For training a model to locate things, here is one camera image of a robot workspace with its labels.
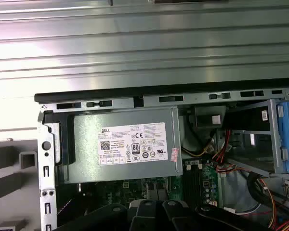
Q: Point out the green motherboard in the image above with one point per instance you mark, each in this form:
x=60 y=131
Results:
x=210 y=173

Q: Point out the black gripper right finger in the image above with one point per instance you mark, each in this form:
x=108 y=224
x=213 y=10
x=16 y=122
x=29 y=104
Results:
x=219 y=220

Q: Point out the black PC case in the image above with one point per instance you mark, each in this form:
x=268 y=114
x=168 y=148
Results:
x=86 y=96

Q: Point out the metal drive cage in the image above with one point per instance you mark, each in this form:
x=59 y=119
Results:
x=272 y=125

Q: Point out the grey parts rack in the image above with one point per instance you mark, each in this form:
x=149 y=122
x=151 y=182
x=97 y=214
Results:
x=14 y=183

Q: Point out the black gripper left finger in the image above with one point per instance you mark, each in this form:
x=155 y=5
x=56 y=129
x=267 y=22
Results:
x=106 y=219

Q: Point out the black RAM slot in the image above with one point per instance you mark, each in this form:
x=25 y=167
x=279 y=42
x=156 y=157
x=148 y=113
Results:
x=188 y=183
x=198 y=183

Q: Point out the grey power supply unit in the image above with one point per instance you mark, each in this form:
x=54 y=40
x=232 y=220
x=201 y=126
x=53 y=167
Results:
x=86 y=149

